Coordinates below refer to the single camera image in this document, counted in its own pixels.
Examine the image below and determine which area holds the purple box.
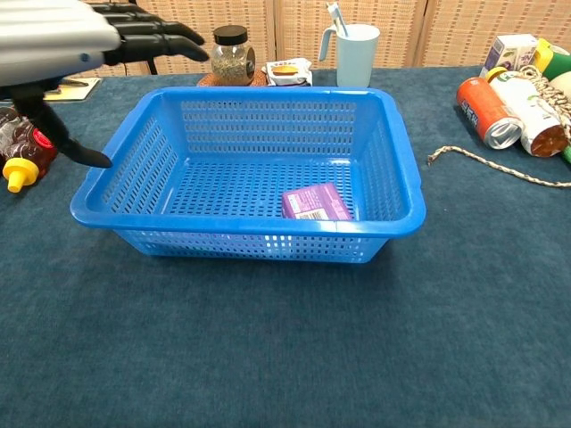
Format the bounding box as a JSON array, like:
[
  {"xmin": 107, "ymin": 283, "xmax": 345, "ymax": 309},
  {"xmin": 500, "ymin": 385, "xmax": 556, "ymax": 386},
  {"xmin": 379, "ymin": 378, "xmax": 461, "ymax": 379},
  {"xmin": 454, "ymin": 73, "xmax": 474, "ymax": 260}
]
[{"xmin": 281, "ymin": 182, "xmax": 354, "ymax": 221}]

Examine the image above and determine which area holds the brown woven coaster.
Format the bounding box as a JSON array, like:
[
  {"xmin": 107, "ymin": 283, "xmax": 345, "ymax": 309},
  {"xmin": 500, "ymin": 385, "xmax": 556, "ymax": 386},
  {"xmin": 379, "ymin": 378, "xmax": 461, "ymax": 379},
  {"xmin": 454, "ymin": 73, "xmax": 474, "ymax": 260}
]
[{"xmin": 196, "ymin": 69, "xmax": 268, "ymax": 88}]

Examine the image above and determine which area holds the glass jar black lid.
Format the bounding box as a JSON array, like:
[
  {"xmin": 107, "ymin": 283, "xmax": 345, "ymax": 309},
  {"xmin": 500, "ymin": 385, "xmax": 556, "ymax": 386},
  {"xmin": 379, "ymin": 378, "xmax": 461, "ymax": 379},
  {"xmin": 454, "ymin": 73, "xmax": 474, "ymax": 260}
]
[{"xmin": 210, "ymin": 25, "xmax": 257, "ymax": 87}]

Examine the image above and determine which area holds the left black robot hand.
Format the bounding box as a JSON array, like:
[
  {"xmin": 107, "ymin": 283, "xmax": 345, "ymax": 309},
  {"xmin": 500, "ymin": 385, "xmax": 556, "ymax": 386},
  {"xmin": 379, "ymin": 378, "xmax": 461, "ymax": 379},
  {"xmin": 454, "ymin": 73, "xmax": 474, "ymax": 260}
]
[{"xmin": 0, "ymin": 0, "xmax": 211, "ymax": 169}]

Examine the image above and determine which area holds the white snack packet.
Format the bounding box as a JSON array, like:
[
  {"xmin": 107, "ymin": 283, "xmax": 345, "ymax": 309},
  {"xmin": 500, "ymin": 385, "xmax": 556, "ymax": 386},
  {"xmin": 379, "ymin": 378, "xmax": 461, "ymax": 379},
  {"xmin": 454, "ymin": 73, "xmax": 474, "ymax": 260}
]
[{"xmin": 261, "ymin": 58, "xmax": 313, "ymax": 87}]

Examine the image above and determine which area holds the white bottle brown base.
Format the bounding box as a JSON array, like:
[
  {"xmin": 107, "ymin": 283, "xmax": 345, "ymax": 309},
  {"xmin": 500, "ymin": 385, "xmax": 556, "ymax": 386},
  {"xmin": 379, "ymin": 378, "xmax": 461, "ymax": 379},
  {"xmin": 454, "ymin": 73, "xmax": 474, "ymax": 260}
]
[{"xmin": 485, "ymin": 66, "xmax": 570, "ymax": 158}]

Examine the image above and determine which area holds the white purple milk carton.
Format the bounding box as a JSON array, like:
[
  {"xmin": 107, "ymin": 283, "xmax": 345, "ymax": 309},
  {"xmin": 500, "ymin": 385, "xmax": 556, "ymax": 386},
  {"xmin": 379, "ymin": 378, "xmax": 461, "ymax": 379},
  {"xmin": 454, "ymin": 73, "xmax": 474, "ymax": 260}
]
[{"xmin": 484, "ymin": 34, "xmax": 540, "ymax": 75}]

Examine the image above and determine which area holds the blue plastic perforated basket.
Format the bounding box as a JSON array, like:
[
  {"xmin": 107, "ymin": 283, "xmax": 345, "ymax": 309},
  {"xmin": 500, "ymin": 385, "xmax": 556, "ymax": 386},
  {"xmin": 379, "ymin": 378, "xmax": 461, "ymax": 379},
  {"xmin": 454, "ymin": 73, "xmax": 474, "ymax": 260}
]
[{"xmin": 69, "ymin": 86, "xmax": 427, "ymax": 265}]

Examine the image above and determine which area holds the dark blue tablecloth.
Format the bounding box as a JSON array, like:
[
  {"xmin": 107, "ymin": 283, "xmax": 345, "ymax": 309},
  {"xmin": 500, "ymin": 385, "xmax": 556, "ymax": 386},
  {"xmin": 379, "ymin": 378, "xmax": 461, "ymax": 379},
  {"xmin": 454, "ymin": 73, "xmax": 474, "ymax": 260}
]
[{"xmin": 0, "ymin": 65, "xmax": 571, "ymax": 428}]

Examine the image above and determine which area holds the white blue toothbrush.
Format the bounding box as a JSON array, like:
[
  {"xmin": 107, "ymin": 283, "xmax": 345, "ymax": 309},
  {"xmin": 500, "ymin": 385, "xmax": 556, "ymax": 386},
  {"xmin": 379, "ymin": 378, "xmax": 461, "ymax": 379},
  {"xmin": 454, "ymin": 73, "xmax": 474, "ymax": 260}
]
[{"xmin": 325, "ymin": 1, "xmax": 350, "ymax": 38}]

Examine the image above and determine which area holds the yellow razor package card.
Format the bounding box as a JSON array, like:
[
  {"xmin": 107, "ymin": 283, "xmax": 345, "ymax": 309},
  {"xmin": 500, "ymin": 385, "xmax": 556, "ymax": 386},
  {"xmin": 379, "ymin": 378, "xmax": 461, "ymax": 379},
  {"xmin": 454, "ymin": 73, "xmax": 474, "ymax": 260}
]
[{"xmin": 42, "ymin": 77, "xmax": 103, "ymax": 103}]

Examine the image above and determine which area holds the beige braided rope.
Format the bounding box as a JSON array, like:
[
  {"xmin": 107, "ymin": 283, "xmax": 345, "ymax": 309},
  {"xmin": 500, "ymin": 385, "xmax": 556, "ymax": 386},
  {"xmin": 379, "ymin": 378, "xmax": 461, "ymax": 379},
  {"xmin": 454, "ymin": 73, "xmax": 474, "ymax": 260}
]
[{"xmin": 426, "ymin": 65, "xmax": 571, "ymax": 189}]

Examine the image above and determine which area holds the honey bottle yellow cap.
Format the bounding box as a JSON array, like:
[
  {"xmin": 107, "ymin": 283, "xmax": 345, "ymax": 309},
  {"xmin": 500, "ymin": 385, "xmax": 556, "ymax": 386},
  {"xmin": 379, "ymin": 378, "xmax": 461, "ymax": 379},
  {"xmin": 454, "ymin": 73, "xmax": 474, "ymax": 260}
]
[{"xmin": 0, "ymin": 105, "xmax": 60, "ymax": 194}]

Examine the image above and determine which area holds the woven folding screen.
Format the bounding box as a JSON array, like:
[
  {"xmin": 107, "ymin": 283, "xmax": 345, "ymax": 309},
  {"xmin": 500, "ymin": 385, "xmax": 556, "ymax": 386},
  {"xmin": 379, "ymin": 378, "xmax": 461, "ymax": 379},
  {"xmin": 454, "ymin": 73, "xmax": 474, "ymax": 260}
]
[{"xmin": 88, "ymin": 0, "xmax": 571, "ymax": 78}]

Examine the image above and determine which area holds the green bottle yellow cap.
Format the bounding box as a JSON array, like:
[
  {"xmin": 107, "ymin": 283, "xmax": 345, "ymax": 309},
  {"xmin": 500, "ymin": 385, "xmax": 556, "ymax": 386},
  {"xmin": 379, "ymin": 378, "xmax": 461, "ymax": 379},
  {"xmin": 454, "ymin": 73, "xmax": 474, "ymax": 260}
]
[{"xmin": 534, "ymin": 37, "xmax": 571, "ymax": 82}]

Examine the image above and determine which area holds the light blue plastic mug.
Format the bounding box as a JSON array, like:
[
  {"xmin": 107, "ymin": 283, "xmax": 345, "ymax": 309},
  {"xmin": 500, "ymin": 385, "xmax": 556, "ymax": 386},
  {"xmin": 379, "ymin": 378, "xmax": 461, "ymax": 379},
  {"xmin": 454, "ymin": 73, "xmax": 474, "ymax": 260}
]
[{"xmin": 318, "ymin": 23, "xmax": 382, "ymax": 89}]

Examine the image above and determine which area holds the orange drink can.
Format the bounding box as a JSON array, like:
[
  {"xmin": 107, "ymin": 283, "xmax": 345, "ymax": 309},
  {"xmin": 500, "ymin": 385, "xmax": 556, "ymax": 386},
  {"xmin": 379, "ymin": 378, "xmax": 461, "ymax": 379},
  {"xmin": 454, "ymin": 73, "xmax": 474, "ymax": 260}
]
[{"xmin": 455, "ymin": 77, "xmax": 524, "ymax": 150}]

